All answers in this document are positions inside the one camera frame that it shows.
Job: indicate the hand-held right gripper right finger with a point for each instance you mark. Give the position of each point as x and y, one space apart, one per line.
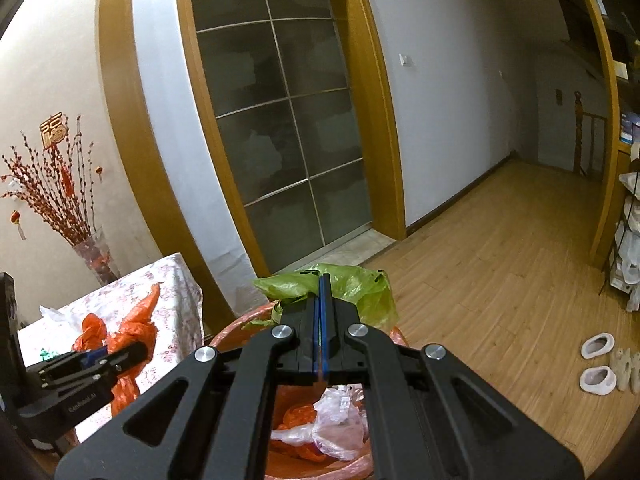
345 345

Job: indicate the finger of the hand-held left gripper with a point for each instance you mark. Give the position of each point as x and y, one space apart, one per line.
125 355
70 360

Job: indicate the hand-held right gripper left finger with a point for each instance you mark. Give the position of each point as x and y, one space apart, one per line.
295 345

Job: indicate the orange plastic bag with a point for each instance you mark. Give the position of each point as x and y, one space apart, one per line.
135 330

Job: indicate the green plastic bag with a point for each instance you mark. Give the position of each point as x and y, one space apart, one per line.
360 285

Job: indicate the waste basket with orange liner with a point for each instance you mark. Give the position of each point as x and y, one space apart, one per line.
235 327

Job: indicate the clear plastic bag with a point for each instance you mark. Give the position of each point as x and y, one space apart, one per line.
340 410

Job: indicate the floral tablecloth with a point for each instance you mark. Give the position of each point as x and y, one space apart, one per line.
172 300

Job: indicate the glass vase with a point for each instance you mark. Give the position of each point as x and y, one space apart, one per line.
97 260

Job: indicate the red budded branches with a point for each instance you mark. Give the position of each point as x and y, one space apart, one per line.
50 195

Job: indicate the glass sliding door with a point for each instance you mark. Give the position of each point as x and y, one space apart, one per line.
280 120

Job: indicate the red hanging ornament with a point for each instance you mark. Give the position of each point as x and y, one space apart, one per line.
52 132

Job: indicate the wooden arch trim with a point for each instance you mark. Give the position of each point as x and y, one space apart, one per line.
130 110

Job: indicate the white slipper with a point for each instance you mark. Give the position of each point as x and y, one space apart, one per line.
597 346
597 381

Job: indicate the pale translucent slipper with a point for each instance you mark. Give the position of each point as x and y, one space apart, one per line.
622 370

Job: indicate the bunch of white plastic bags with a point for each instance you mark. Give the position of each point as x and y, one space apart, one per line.
630 270

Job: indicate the wooden stair railing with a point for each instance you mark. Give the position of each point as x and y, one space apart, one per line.
580 135

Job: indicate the wooden shelf unit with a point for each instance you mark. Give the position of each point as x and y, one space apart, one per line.
607 110

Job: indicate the white wall switch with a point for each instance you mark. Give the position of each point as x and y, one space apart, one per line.
406 60

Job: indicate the dark wall panel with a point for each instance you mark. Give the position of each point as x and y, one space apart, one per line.
559 97

